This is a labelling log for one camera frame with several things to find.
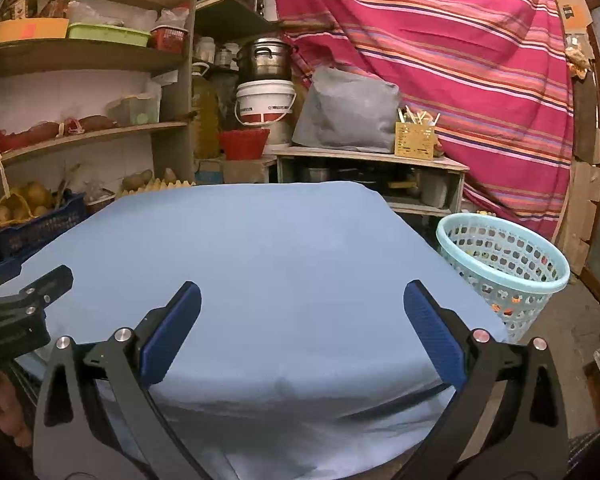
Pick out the red striped cloth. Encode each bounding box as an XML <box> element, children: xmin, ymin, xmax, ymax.
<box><xmin>270</xmin><ymin>0</ymin><xmax>578</xmax><ymax>241</ymax></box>

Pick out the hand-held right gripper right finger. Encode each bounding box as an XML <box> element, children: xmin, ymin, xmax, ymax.
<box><xmin>403</xmin><ymin>280</ymin><xmax>571</xmax><ymax>480</ymax></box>

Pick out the red net bag of sweet potatoes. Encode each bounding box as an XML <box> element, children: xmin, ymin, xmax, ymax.
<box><xmin>0</xmin><ymin>116</ymin><xmax>118</xmax><ymax>153</ymax></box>

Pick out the clear plastic container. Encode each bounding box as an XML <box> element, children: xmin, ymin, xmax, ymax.
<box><xmin>107</xmin><ymin>94</ymin><xmax>161</xmax><ymax>127</ymax></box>

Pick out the red plastic basin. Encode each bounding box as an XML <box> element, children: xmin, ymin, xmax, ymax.
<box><xmin>217</xmin><ymin>129</ymin><xmax>271</xmax><ymax>161</ymax></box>

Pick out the green plastic tray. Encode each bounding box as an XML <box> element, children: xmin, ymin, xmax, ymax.
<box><xmin>67</xmin><ymin>22</ymin><xmax>152</xmax><ymax>47</ymax></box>

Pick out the light blue plastic basket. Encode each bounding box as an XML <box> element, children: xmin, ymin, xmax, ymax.
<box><xmin>435</xmin><ymin>213</ymin><xmax>572</xmax><ymax>345</ymax></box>

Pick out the large metal pot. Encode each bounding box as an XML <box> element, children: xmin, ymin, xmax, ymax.
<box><xmin>236</xmin><ymin>37</ymin><xmax>296</xmax><ymax>82</ymax></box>

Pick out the yellow oil bottle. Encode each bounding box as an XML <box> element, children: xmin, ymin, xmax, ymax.
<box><xmin>192</xmin><ymin>62</ymin><xmax>221</xmax><ymax>158</ymax></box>

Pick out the yellow foam pad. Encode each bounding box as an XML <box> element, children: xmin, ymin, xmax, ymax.
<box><xmin>116</xmin><ymin>177</ymin><xmax>196</xmax><ymax>200</ymax></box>

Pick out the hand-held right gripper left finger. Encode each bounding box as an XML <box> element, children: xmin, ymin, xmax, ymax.
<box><xmin>32</xmin><ymin>281</ymin><xmax>216</xmax><ymax>480</ymax></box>

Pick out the grey fabric bag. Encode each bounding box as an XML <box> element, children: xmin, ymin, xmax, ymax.
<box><xmin>291</xmin><ymin>66</ymin><xmax>401</xmax><ymax>153</ymax></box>

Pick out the wooden shelf unit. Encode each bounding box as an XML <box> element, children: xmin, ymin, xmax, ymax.
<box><xmin>0</xmin><ymin>0</ymin><xmax>201</xmax><ymax>261</ymax></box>

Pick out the white plastic bucket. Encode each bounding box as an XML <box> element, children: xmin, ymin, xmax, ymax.
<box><xmin>235</xmin><ymin>80</ymin><xmax>297</xmax><ymax>128</ymax></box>

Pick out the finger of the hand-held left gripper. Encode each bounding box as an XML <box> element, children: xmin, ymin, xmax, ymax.
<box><xmin>0</xmin><ymin>260</ymin><xmax>25</xmax><ymax>293</ymax></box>
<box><xmin>9</xmin><ymin>265</ymin><xmax>75</xmax><ymax>315</ymax></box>

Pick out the blue tablecloth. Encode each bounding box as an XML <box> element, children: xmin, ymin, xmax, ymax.
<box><xmin>0</xmin><ymin>181</ymin><xmax>511</xmax><ymax>480</ymax></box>

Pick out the small red basket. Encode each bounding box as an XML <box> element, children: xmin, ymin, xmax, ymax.
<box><xmin>151</xmin><ymin>26</ymin><xmax>189</xmax><ymax>53</ymax></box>

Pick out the yellow box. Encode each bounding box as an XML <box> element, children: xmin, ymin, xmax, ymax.
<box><xmin>0</xmin><ymin>17</ymin><xmax>71</xmax><ymax>44</ymax></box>

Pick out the blue plastic crate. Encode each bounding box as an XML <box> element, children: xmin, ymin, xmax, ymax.
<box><xmin>0</xmin><ymin>192</ymin><xmax>88</xmax><ymax>263</ymax></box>

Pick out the woven basket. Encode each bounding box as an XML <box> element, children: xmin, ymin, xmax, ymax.
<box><xmin>0</xmin><ymin>190</ymin><xmax>31</xmax><ymax>226</ymax></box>

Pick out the cardboard box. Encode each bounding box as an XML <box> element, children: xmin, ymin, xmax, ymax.
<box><xmin>195</xmin><ymin>156</ymin><xmax>277</xmax><ymax>186</ymax></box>

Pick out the low wooden cabinet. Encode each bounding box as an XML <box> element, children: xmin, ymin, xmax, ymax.
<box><xmin>272</xmin><ymin>146</ymin><xmax>470</xmax><ymax>218</ymax></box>

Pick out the person's left hand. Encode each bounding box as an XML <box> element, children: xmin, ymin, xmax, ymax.
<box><xmin>0</xmin><ymin>375</ymin><xmax>35</xmax><ymax>450</ymax></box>

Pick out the cardboard sheet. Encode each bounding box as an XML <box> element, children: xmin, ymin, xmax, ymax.
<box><xmin>547</xmin><ymin>0</ymin><xmax>593</xmax><ymax>33</ymax></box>

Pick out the yellow utensil holder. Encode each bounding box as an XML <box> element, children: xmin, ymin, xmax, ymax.
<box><xmin>394</xmin><ymin>107</ymin><xmax>441</xmax><ymax>161</ymax></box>

